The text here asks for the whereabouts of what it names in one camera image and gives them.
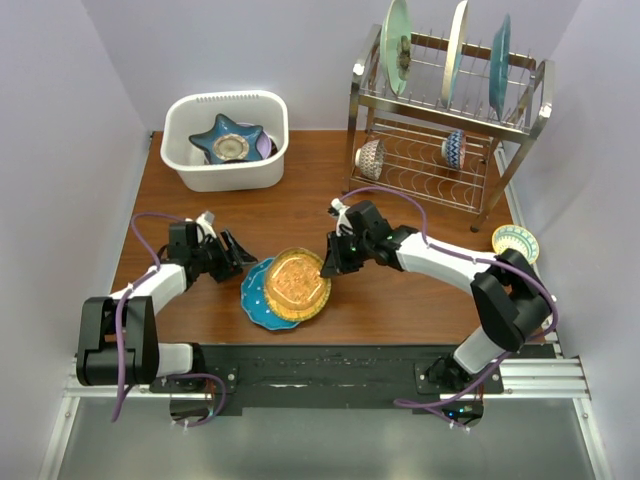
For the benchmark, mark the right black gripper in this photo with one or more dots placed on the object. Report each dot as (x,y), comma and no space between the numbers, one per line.
(336,264)

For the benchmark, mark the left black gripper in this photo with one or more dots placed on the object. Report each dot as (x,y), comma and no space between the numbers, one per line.
(231,260)

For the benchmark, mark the amber glass plate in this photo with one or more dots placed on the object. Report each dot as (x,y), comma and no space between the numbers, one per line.
(294,289)

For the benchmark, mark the black rimmed checkered plate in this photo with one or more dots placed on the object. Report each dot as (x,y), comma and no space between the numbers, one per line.
(274,147)

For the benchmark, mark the lilac plastic plate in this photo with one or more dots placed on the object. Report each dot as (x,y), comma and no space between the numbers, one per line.
(260,148)

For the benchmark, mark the teal star-shaped plate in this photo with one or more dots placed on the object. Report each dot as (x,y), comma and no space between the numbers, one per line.
(228,141)

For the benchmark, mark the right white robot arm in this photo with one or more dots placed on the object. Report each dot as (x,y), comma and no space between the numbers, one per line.
(509,298)

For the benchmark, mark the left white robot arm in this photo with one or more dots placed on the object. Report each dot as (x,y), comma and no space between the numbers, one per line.
(118,340)

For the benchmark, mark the white plastic bin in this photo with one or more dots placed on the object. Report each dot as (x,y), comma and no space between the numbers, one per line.
(196,114)

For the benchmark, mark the brown patterned bowl in rack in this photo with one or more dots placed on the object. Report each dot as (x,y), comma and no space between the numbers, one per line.
(369,159)

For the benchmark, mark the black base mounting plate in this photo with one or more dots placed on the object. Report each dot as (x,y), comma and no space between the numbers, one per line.
(207,381)

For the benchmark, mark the steel two-tier dish rack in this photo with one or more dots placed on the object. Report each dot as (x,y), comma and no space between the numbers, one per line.
(413,125)

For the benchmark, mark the blue zigzag bowl in rack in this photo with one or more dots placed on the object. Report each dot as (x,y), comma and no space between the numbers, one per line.
(453,149)

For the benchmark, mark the blue yellow patterned bowl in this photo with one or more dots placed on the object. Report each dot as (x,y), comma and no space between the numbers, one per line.
(518,238)

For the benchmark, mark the mint floral plate in rack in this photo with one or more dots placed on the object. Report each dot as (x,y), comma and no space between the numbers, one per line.
(395,46)

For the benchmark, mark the cream plate in rack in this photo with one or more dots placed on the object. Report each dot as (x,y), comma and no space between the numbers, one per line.
(454,53)

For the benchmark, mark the teal plate in rack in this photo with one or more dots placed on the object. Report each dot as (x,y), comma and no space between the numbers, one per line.
(499,66)

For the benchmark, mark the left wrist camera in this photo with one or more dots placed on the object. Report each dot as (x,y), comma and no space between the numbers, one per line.
(205,226)

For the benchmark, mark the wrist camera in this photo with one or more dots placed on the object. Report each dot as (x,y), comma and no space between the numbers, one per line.
(205,226)
(337,210)

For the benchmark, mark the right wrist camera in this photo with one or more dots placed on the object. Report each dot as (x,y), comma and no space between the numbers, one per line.
(337,210)

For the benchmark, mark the aluminium rail frame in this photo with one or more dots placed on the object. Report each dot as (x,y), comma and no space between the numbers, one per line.
(144,443)

